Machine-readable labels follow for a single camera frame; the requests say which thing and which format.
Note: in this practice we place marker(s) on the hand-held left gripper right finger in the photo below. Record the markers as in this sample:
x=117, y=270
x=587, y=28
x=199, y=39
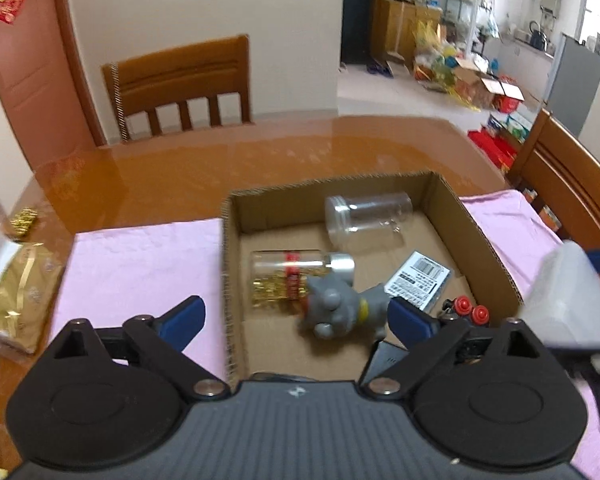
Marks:
x=405, y=320

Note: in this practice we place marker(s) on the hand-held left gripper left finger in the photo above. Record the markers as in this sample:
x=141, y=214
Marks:
x=185, y=317

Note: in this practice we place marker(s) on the white plastic container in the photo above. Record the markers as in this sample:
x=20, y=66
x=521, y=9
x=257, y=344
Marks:
x=565, y=295

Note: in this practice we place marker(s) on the clear plastic jar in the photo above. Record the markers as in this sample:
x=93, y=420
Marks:
x=370, y=217

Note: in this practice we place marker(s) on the cardboard box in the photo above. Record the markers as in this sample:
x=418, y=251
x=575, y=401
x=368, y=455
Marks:
x=460, y=225

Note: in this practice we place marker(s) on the black toy with red caps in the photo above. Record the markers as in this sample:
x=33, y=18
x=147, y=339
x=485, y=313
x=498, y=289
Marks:
x=462, y=306

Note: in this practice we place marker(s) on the grey toy figure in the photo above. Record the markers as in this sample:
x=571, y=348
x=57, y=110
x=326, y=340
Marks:
x=335, y=305

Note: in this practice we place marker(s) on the pink cloth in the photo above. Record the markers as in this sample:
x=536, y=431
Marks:
x=130, y=260

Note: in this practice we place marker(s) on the wooden chair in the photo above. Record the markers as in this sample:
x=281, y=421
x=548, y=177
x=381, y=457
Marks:
x=570, y=175
x=180, y=72

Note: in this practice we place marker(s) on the clear bottle with gold contents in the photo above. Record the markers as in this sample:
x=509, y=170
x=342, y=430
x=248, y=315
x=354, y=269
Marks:
x=280, y=280

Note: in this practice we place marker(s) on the red gift boxes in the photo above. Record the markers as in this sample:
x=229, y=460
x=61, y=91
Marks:
x=492, y=150

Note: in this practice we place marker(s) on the green and white boxes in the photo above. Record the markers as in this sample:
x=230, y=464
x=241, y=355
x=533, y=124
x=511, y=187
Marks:
x=510, y=127

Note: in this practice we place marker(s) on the gold foil bag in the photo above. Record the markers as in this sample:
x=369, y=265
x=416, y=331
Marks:
x=22, y=295

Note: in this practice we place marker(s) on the grey refrigerator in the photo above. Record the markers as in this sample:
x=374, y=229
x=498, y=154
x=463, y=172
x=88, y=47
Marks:
x=575, y=85

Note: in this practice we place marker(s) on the red cardboard carton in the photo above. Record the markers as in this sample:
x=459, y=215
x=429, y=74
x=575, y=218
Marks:
x=509, y=100

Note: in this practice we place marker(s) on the small gold ornament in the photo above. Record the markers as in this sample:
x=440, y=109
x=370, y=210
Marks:
x=22, y=222

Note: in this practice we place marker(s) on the white kitchen counter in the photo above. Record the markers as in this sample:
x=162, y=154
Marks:
x=525, y=62

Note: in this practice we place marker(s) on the brown cardboard carton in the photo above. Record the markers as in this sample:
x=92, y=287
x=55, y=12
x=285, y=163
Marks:
x=475, y=85

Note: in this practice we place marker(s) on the dark kettle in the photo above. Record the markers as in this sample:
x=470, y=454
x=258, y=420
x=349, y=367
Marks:
x=538, y=35

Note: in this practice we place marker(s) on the pile of colourful packages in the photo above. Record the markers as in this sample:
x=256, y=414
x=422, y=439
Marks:
x=435, y=72

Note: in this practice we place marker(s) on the pair of dark slippers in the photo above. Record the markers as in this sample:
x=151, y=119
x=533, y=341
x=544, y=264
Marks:
x=380, y=68

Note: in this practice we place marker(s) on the white plastic bag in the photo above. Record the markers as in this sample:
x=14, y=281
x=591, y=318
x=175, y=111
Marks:
x=490, y=27

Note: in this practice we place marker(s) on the white broom with dustpan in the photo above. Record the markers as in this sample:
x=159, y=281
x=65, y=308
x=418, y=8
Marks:
x=396, y=55

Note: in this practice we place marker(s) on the brown wooden door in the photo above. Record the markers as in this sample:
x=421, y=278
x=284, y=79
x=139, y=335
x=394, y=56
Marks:
x=35, y=85

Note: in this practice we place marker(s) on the yellow plastic bag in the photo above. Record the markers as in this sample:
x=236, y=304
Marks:
x=426, y=37

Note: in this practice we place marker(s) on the metal shelf rack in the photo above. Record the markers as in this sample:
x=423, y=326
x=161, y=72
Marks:
x=460, y=5

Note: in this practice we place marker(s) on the wooden cabinet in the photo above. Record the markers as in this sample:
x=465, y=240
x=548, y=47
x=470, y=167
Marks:
x=410, y=25

